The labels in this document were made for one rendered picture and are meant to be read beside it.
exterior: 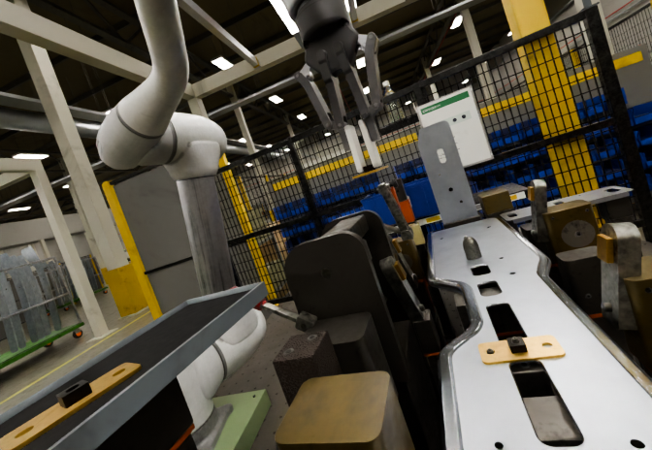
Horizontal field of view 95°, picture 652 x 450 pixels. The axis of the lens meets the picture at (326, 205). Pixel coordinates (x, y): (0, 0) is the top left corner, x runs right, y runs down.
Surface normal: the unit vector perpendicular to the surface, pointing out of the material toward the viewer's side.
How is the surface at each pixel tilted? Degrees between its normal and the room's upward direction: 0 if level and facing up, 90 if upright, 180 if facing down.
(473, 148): 90
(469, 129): 90
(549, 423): 0
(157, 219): 90
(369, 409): 0
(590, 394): 0
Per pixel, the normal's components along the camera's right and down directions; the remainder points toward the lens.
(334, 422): -0.33, -0.94
